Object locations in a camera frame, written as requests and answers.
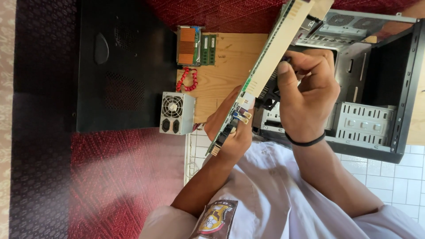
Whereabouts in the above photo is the person's left hand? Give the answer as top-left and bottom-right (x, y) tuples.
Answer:
(204, 85), (255, 160)

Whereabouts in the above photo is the person's right hand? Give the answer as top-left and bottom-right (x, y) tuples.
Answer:
(276, 49), (341, 144)

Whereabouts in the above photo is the green computer motherboard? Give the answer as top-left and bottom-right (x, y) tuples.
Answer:
(205, 0), (334, 157)

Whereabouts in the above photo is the black cpu cooler fan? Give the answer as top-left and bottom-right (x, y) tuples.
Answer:
(256, 68), (283, 112)

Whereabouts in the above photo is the black wristband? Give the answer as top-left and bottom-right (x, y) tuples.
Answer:
(284, 131), (327, 147)

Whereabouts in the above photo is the open black computer case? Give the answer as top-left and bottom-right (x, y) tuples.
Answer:
(252, 9), (425, 164)

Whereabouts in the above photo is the grey power supply unit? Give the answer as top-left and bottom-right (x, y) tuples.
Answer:
(159, 92), (197, 136)

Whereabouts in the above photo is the wooden board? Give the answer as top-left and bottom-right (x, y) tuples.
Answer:
(175, 32), (269, 124)

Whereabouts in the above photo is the person's white shirt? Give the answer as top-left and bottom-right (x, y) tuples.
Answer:
(139, 139), (425, 239)

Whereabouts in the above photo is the green memory module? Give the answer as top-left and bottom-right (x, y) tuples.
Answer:
(200, 34), (210, 66)
(209, 34), (217, 66)

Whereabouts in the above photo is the card with copper heatsink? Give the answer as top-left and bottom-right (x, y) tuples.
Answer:
(176, 25), (204, 66)

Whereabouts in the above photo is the red patterned cloth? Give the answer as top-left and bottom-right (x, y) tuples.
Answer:
(10, 0), (412, 239)

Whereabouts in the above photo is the black case side panel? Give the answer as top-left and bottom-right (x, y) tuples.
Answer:
(76, 0), (179, 133)

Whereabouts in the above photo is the red coiled cable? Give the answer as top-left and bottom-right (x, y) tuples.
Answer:
(175, 67), (199, 93)

